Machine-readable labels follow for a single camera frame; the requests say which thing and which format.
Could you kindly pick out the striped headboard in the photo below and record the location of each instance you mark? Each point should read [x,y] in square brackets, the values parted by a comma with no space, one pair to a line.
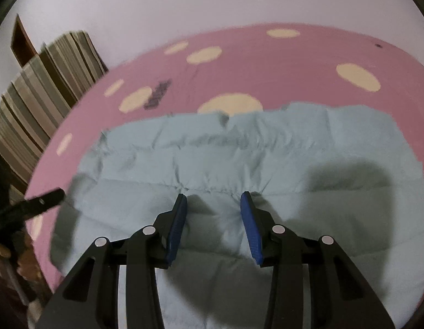
[37,109]

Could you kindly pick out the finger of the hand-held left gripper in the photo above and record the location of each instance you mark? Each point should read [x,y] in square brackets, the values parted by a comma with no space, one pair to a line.
[43,201]

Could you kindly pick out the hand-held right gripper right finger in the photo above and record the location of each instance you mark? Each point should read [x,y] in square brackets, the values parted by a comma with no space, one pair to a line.
[250,229]

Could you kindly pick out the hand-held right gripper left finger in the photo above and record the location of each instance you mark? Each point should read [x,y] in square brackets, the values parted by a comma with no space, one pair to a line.
[176,229]

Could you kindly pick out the pink dotted bed sheet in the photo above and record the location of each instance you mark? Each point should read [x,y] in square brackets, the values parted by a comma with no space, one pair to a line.
[266,61]

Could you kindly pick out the brown wooden door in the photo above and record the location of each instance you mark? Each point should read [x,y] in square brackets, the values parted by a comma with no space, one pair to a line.
[23,44]

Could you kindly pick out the light blue puffer jacket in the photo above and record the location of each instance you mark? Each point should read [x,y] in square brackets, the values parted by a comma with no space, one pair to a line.
[301,150]

